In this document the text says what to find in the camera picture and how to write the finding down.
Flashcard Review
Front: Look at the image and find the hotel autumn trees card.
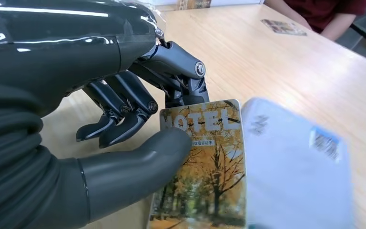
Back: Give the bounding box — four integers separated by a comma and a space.
146, 99, 247, 229

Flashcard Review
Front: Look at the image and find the small brown printed card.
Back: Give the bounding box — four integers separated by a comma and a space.
177, 0, 212, 10

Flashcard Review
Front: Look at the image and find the grey white card reader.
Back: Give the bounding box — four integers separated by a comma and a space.
241, 97, 356, 229

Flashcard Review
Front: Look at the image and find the person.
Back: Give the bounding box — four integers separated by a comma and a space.
263, 0, 366, 42

